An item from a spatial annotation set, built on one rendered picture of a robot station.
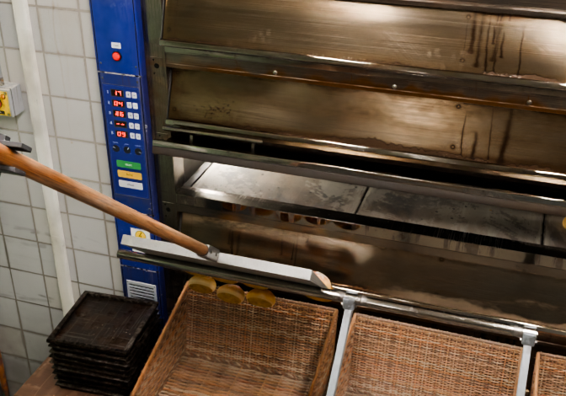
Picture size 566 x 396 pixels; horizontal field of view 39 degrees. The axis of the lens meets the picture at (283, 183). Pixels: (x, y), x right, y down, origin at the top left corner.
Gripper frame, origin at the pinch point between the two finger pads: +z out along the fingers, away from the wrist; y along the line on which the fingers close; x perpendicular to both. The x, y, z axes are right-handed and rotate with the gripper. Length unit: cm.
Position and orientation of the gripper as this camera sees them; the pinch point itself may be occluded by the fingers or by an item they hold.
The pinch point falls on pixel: (3, 157)
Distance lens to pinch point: 127.7
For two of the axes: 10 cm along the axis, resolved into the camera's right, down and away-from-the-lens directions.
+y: -1.9, 9.6, -1.9
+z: 9.6, 1.4, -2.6
